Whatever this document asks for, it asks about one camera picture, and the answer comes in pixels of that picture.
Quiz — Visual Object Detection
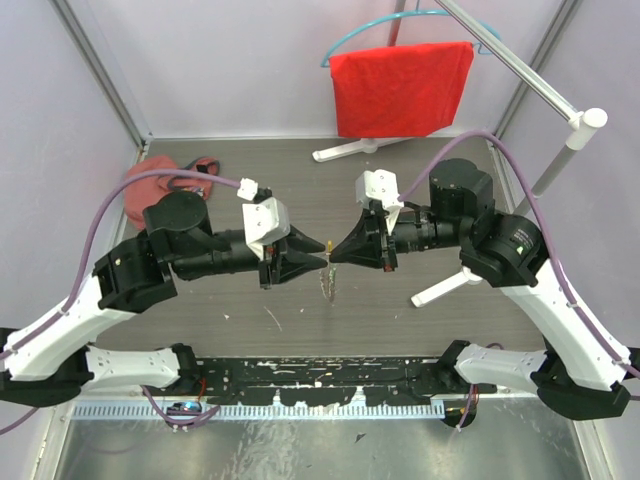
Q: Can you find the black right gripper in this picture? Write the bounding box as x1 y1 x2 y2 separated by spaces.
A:
328 204 468 273

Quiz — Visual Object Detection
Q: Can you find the large keyring with yellow grip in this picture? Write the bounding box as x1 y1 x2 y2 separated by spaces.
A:
320 240 336 304

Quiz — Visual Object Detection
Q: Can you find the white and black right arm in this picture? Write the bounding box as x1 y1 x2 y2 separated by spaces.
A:
330 158 639 421

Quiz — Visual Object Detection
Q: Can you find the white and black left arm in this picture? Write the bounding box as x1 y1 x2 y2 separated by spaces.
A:
1 192 327 408

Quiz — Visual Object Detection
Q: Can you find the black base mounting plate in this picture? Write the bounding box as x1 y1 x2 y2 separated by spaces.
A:
197 357 499 407

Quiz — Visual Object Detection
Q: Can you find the crumpled dusty red garment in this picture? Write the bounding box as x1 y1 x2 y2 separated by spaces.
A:
124 155 220 231

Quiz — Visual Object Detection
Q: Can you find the red cloth on hanger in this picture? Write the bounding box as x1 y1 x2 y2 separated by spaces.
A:
329 42 474 139

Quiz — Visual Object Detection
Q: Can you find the white garment rack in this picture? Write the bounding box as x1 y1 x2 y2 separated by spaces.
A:
312 1 608 308

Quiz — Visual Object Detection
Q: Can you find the teal clothes hanger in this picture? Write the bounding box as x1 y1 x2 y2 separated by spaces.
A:
319 9 504 71

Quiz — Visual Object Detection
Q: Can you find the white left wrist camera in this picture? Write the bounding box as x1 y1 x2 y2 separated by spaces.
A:
237 178 291 261

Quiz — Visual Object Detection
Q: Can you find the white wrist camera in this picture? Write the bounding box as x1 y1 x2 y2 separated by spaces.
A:
237 178 291 261
355 169 404 234

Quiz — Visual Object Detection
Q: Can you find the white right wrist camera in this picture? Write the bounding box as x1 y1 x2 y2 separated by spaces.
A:
355 169 404 234

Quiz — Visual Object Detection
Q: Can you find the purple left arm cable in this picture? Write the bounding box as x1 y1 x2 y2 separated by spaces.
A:
0 169 244 436

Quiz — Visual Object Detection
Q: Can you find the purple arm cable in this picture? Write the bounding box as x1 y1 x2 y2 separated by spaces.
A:
399 130 640 381
0 169 244 436

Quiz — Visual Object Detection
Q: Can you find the slotted grey cable duct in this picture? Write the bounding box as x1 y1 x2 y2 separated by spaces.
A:
70 400 446 421

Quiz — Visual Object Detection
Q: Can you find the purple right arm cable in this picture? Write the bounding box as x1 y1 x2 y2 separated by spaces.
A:
399 130 640 381

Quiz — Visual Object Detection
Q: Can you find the aluminium frame post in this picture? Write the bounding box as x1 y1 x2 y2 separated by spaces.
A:
50 1 153 151

